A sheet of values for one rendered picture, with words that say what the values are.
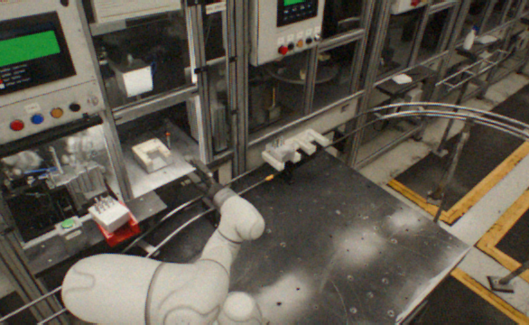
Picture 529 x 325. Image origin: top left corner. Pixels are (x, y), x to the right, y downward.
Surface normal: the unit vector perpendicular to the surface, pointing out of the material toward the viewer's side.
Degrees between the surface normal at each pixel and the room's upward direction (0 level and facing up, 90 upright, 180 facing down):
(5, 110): 90
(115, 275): 13
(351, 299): 0
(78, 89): 90
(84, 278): 24
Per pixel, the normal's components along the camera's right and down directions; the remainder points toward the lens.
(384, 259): 0.03, -0.77
